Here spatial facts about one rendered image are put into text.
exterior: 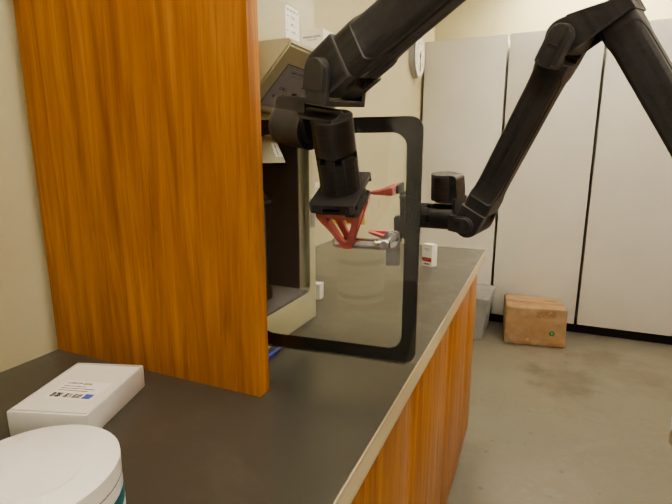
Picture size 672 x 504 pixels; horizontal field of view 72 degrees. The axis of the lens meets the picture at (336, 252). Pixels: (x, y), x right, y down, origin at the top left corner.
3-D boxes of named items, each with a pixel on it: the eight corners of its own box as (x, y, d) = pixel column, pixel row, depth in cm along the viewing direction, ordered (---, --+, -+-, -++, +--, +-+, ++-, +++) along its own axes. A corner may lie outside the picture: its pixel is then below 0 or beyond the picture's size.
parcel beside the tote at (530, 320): (502, 342, 337) (505, 305, 332) (501, 327, 368) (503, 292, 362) (564, 349, 326) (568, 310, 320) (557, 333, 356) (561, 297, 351)
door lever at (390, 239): (341, 245, 77) (341, 229, 76) (398, 248, 74) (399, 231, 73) (331, 251, 72) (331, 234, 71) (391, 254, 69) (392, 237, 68)
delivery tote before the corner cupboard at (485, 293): (405, 330, 361) (406, 289, 355) (420, 314, 398) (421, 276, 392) (485, 343, 336) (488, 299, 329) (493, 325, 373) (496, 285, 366)
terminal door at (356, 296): (252, 341, 87) (243, 120, 79) (415, 364, 78) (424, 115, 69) (250, 343, 86) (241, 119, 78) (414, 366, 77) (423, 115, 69)
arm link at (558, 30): (582, 29, 72) (603, 32, 79) (549, 17, 75) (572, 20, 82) (466, 245, 97) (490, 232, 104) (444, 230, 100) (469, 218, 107)
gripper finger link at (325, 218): (321, 255, 71) (311, 201, 65) (335, 229, 76) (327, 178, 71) (364, 259, 68) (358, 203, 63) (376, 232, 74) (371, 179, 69)
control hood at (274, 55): (230, 107, 78) (227, 43, 76) (315, 120, 107) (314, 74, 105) (290, 104, 73) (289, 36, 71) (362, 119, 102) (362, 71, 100)
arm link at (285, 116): (324, 57, 54) (369, 62, 60) (260, 52, 61) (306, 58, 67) (317, 160, 58) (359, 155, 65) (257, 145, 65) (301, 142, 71)
